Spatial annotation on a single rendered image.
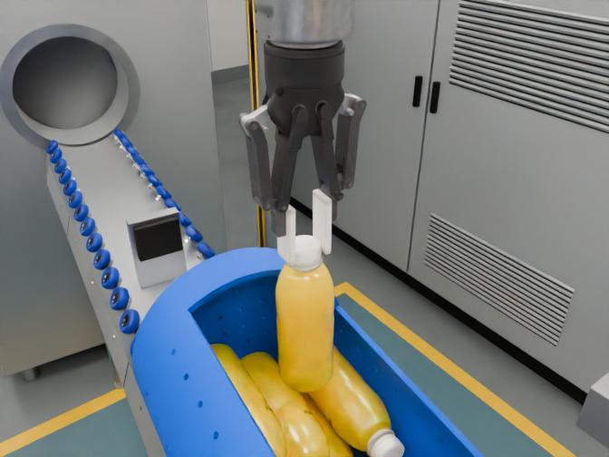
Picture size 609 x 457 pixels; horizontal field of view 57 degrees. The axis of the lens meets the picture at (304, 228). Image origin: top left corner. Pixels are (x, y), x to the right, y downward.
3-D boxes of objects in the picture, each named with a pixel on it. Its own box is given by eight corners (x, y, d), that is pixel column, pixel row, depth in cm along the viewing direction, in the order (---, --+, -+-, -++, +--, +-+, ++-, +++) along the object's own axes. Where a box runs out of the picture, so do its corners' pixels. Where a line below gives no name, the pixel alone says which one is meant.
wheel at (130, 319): (136, 306, 103) (127, 303, 101) (143, 319, 99) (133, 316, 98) (124, 325, 103) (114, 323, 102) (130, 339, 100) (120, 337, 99)
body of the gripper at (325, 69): (323, 25, 56) (321, 115, 60) (245, 35, 52) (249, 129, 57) (365, 41, 50) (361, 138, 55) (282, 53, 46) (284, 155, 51)
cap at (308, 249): (321, 247, 65) (321, 235, 64) (322, 267, 62) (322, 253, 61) (287, 247, 65) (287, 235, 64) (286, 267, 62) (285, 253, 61)
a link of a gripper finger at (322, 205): (312, 189, 62) (318, 188, 62) (312, 243, 65) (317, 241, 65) (326, 200, 59) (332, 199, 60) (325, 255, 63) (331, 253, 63)
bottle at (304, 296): (332, 354, 76) (334, 238, 66) (333, 393, 70) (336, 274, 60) (280, 354, 76) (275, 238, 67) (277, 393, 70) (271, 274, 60)
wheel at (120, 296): (126, 284, 108) (117, 281, 107) (132, 296, 105) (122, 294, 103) (114, 302, 109) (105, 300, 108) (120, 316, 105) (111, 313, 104)
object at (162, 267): (184, 268, 120) (175, 206, 112) (190, 278, 117) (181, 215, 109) (138, 283, 116) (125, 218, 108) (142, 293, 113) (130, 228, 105)
